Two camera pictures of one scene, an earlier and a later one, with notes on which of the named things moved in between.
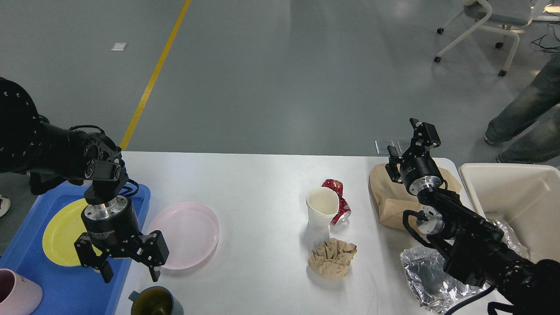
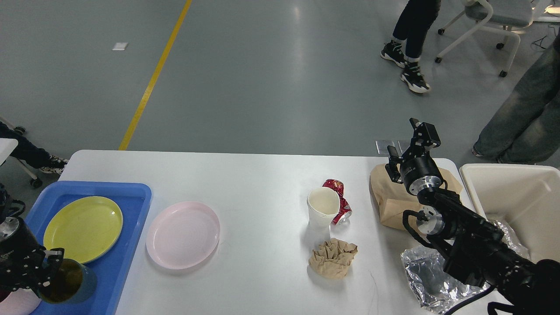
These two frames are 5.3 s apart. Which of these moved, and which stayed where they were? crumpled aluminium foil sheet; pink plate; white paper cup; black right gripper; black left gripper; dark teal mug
Moved: dark teal mug; black left gripper
Stayed: black right gripper; pink plate; crumpled aluminium foil sheet; white paper cup
